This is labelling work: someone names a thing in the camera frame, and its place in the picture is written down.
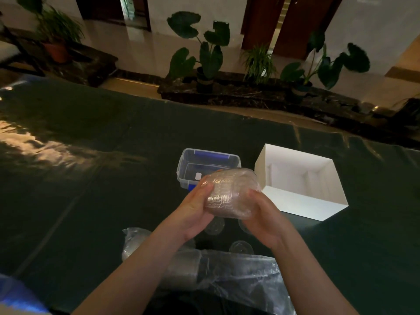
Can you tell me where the person's left hand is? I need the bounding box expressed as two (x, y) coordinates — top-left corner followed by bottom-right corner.
(153, 178), (227, 243)

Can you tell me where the person's right hand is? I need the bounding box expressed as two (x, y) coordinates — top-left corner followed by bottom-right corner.
(241, 188), (301, 250)

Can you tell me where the clear bin with blue latches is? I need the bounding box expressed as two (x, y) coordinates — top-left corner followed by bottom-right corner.
(176, 148), (242, 191)

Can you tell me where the clear plastic bag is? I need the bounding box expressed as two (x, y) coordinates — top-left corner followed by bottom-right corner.
(122, 227), (296, 315)

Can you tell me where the person's right forearm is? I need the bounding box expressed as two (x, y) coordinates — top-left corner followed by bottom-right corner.
(272, 231), (360, 315)

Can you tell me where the person's left forearm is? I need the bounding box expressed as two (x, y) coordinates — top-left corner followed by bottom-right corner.
(70, 226), (188, 315)

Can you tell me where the white cardboard box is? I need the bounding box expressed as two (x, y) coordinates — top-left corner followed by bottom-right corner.
(254, 143), (349, 222)

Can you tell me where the dark green table cover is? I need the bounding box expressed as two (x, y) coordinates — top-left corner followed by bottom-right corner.
(0, 75), (420, 315)

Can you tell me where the long dark marble planter ledge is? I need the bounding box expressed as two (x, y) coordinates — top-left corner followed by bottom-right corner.
(157, 70), (420, 150)

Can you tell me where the large-leaf potted plant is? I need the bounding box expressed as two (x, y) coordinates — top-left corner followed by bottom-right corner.
(166, 11), (231, 92)
(280, 31), (371, 99)

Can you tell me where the grassy potted plant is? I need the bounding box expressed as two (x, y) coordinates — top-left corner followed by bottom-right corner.
(241, 44), (278, 86)

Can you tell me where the short dark marble ledge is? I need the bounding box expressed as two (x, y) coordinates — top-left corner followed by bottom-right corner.
(0, 28), (119, 88)

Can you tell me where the brown wooden door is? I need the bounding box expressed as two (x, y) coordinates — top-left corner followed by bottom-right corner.
(241, 0), (286, 51)
(272, 0), (345, 61)

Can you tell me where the grassy plant terracotta pot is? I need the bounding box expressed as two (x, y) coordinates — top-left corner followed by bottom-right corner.
(16, 0), (85, 64)

